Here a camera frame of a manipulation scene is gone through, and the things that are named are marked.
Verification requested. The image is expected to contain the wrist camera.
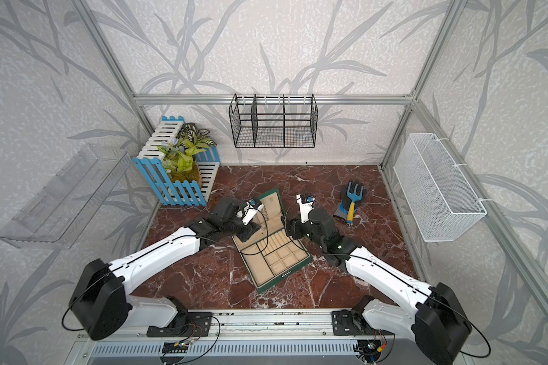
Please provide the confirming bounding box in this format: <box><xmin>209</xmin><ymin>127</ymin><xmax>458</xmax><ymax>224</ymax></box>
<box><xmin>296</xmin><ymin>193</ymin><xmax>314</xmax><ymax>224</ymax></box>
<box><xmin>241</xmin><ymin>198</ymin><xmax>263</xmax><ymax>226</ymax></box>

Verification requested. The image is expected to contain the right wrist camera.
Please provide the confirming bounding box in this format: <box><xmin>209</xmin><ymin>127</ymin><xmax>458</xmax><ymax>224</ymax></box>
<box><xmin>296</xmin><ymin>193</ymin><xmax>314</xmax><ymax>224</ymax></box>

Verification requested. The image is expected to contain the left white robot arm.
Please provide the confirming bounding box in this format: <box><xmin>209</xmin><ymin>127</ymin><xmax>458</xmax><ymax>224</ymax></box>
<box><xmin>68</xmin><ymin>197</ymin><xmax>263</xmax><ymax>341</ymax></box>

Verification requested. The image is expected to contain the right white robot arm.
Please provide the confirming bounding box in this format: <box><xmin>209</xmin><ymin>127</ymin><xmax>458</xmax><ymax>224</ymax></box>
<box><xmin>281</xmin><ymin>207</ymin><xmax>473</xmax><ymax>364</ymax></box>

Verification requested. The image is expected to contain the blue garden hand fork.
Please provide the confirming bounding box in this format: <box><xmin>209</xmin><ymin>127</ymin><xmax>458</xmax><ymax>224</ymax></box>
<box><xmin>346</xmin><ymin>181</ymin><xmax>365</xmax><ymax>225</ymax></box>

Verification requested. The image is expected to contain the green jewelry box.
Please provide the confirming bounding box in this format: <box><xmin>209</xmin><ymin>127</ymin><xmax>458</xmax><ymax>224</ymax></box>
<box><xmin>232</xmin><ymin>189</ymin><xmax>311</xmax><ymax>293</ymax></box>

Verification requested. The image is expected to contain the black wire basket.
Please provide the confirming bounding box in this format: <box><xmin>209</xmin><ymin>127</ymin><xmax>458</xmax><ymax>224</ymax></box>
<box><xmin>228</xmin><ymin>94</ymin><xmax>318</xmax><ymax>149</ymax></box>

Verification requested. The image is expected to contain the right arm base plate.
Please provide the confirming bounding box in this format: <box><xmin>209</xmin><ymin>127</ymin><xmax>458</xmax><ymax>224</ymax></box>
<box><xmin>331</xmin><ymin>310</ymin><xmax>377</xmax><ymax>336</ymax></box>

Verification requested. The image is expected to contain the blue white picket fence planter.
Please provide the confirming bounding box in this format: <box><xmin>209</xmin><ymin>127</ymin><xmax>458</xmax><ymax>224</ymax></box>
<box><xmin>133</xmin><ymin>116</ymin><xmax>220</xmax><ymax>206</ymax></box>

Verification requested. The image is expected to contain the clear acrylic shelf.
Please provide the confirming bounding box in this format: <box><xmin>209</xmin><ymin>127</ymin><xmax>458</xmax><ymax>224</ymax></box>
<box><xmin>0</xmin><ymin>144</ymin><xmax>132</xmax><ymax>249</ymax></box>

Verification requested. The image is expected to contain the aluminium front rail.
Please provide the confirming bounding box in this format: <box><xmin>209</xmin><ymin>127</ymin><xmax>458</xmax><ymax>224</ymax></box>
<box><xmin>75</xmin><ymin>308</ymin><xmax>462</xmax><ymax>343</ymax></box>

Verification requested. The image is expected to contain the green artificial plant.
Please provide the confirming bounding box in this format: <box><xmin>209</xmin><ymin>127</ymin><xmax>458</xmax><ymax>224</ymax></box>
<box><xmin>157</xmin><ymin>123</ymin><xmax>216</xmax><ymax>182</ymax></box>

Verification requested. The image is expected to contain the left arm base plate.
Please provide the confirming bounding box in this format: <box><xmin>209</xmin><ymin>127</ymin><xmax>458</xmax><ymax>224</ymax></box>
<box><xmin>146</xmin><ymin>311</ymin><xmax>213</xmax><ymax>339</ymax></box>

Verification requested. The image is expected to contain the white mesh basket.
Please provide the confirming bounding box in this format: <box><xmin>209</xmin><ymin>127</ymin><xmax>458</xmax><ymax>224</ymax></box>
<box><xmin>394</xmin><ymin>133</ymin><xmax>487</xmax><ymax>243</ymax></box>

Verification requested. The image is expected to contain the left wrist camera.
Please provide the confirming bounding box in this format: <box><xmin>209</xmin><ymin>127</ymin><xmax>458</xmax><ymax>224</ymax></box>
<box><xmin>241</xmin><ymin>198</ymin><xmax>263</xmax><ymax>226</ymax></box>

